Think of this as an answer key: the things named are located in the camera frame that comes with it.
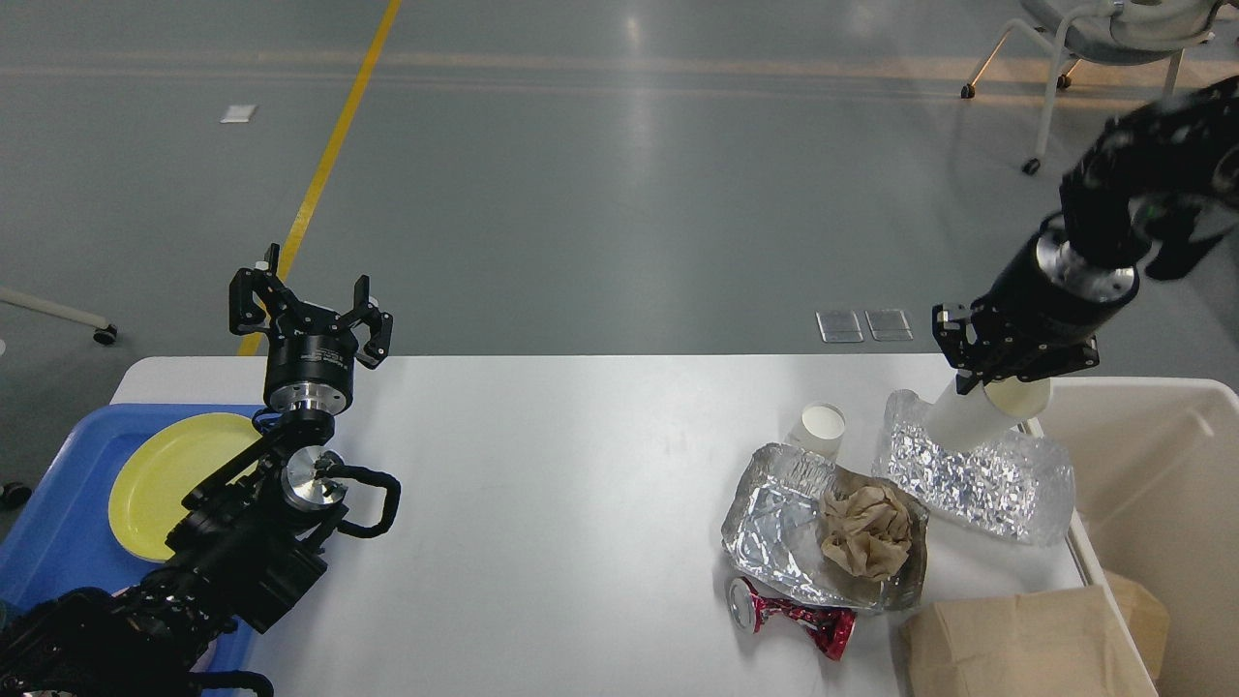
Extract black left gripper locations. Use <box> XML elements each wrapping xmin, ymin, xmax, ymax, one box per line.
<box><xmin>228</xmin><ymin>243</ymin><xmax>394</xmax><ymax>415</ymax></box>

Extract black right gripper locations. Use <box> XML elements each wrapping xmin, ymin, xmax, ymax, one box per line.
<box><xmin>932</xmin><ymin>218</ymin><xmax>1140</xmax><ymax>394</ymax></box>

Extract white paper cup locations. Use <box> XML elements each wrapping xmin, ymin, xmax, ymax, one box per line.
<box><xmin>923</xmin><ymin>378</ymin><xmax>1053</xmax><ymax>453</ymax></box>

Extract clear plastic bottle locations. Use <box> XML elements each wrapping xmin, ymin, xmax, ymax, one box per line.
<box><xmin>871</xmin><ymin>391</ymin><xmax>1075</xmax><ymax>547</ymax></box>

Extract yellow plastic plate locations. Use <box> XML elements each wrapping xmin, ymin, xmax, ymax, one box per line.
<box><xmin>107</xmin><ymin>413</ymin><xmax>259</xmax><ymax>563</ymax></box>

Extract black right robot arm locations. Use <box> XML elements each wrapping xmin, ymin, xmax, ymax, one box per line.
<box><xmin>932</xmin><ymin>76</ymin><xmax>1238</xmax><ymax>396</ymax></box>

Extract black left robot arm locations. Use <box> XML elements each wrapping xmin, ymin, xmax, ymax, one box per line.
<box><xmin>2</xmin><ymin>244</ymin><xmax>401</xmax><ymax>696</ymax></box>

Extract floor outlet plate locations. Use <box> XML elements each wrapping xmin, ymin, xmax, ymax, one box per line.
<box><xmin>815</xmin><ymin>310</ymin><xmax>864</xmax><ymax>344</ymax></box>
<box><xmin>864</xmin><ymin>310</ymin><xmax>914</xmax><ymax>343</ymax></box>

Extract small clear plastic cup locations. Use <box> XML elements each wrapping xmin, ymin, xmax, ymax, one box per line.
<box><xmin>784</xmin><ymin>402</ymin><xmax>847</xmax><ymax>462</ymax></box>

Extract white caster leg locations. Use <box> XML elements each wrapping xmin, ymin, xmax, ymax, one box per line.
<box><xmin>1</xmin><ymin>287</ymin><xmax>118</xmax><ymax>345</ymax></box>

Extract crumpled brown paper ball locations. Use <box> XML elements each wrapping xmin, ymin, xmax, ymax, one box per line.
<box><xmin>820</xmin><ymin>485</ymin><xmax>912</xmax><ymax>581</ymax></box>

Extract beige plastic bin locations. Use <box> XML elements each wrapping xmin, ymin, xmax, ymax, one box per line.
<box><xmin>1037</xmin><ymin>378</ymin><xmax>1238</xmax><ymax>696</ymax></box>

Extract crumpled silver foil wrapper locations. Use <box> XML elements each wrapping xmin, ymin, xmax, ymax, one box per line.
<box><xmin>721</xmin><ymin>442</ymin><xmax>929</xmax><ymax>613</ymax></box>

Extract white office chair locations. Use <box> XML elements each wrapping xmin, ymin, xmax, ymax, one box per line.
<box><xmin>960</xmin><ymin>1</ymin><xmax>1223</xmax><ymax>176</ymax></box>

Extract crushed red can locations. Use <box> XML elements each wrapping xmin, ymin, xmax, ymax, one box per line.
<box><xmin>725</xmin><ymin>574</ymin><xmax>856</xmax><ymax>661</ymax></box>

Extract brown paper bag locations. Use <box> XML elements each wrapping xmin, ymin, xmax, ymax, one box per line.
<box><xmin>895</xmin><ymin>572</ymin><xmax>1171</xmax><ymax>696</ymax></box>

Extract blue plastic tray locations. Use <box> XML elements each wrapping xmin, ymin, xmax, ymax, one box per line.
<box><xmin>1</xmin><ymin>404</ymin><xmax>212</xmax><ymax>613</ymax></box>

